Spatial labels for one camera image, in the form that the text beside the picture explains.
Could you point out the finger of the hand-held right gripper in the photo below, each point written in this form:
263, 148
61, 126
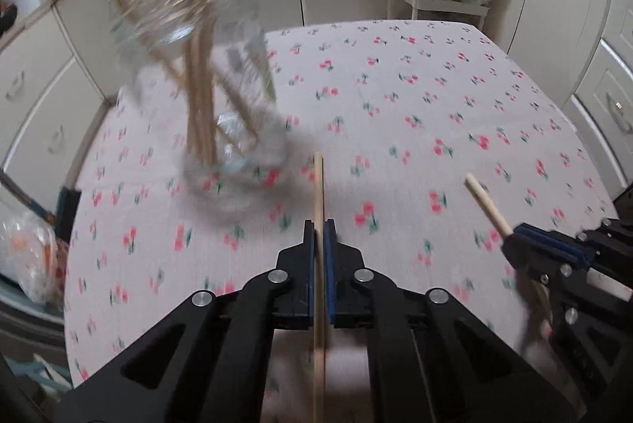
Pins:
554, 239
531, 257

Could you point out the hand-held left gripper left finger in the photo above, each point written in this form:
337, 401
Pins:
309, 265

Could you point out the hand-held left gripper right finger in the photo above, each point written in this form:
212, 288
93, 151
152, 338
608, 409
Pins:
330, 265

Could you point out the wooden chopstick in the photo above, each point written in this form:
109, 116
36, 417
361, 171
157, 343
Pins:
487, 203
319, 186

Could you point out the clear glass jar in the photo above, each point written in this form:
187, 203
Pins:
247, 186

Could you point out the bunch of chopsticks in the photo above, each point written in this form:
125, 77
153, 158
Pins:
200, 82

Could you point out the cherry print tablecloth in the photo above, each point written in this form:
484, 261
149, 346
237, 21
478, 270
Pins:
420, 116

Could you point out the white base cabinets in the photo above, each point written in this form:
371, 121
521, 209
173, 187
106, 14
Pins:
559, 8

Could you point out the plastic bag with orange contents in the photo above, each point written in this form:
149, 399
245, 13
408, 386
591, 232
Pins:
27, 250

